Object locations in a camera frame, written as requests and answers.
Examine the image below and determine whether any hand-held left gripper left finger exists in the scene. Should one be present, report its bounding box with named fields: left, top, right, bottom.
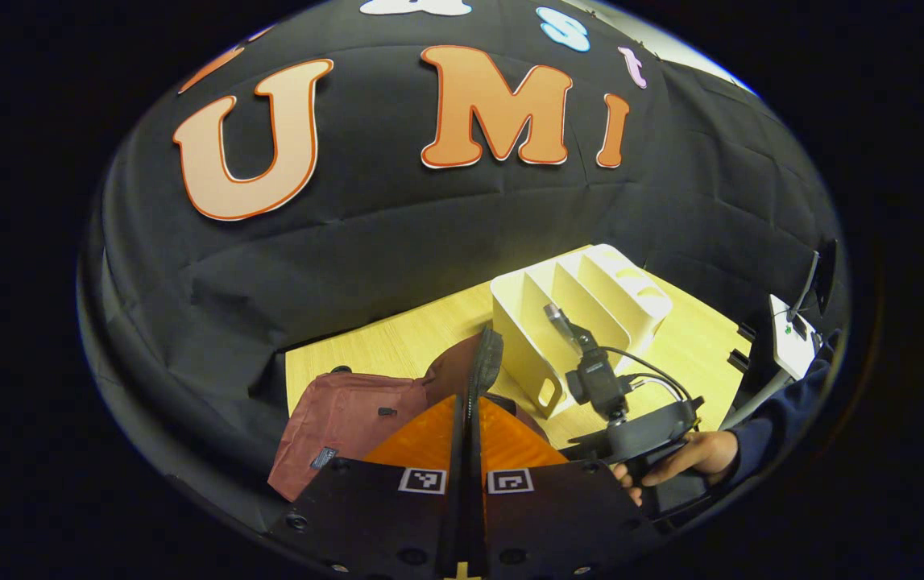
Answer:
left=268, top=393, right=466, bottom=577

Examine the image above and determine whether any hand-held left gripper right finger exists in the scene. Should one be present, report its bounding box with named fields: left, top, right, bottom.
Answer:
left=474, top=395, right=664, bottom=577

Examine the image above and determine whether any white bookshelf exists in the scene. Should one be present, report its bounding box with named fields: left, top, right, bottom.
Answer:
left=491, top=243, right=673, bottom=420

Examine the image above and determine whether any maroon schoolbag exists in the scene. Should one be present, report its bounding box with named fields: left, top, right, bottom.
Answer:
left=268, top=326, right=551, bottom=502

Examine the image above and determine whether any white electronic box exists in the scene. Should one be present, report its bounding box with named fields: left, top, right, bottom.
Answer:
left=769, top=294, right=821, bottom=379

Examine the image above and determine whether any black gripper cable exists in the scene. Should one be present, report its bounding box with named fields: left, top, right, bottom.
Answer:
left=599, top=346, right=694, bottom=404

